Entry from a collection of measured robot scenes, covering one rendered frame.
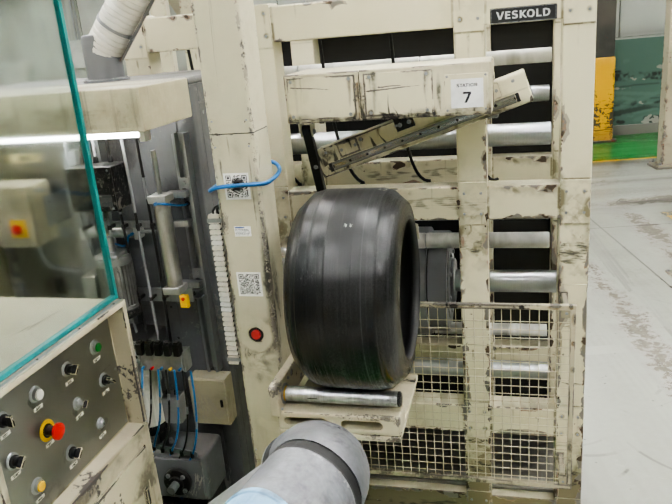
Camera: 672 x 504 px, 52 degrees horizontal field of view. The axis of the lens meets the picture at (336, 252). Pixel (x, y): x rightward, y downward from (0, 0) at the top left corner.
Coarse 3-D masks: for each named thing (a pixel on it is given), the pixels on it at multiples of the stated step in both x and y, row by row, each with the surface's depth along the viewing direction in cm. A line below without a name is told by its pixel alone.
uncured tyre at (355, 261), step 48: (336, 192) 193; (384, 192) 190; (288, 240) 185; (336, 240) 177; (384, 240) 176; (288, 288) 179; (336, 288) 174; (384, 288) 173; (288, 336) 184; (336, 336) 176; (384, 336) 175; (336, 384) 190; (384, 384) 187
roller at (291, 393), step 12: (288, 396) 200; (300, 396) 199; (312, 396) 198; (324, 396) 198; (336, 396) 197; (348, 396) 196; (360, 396) 195; (372, 396) 194; (384, 396) 193; (396, 396) 193
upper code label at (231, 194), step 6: (228, 174) 191; (234, 174) 190; (240, 174) 190; (246, 174) 190; (228, 180) 191; (234, 180) 191; (246, 180) 190; (228, 192) 193; (234, 192) 192; (240, 192) 192; (246, 192) 191; (228, 198) 193; (234, 198) 193; (240, 198) 192; (246, 198) 192
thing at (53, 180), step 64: (0, 0) 143; (0, 64) 143; (64, 64) 163; (0, 128) 143; (64, 128) 163; (0, 192) 143; (64, 192) 163; (0, 256) 143; (64, 256) 163; (0, 320) 143; (64, 320) 163
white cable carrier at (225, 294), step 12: (216, 216) 197; (216, 228) 198; (216, 240) 200; (216, 252) 201; (216, 264) 202; (228, 276) 204; (228, 288) 204; (228, 300) 205; (228, 312) 206; (228, 324) 208; (228, 336) 209; (228, 348) 210
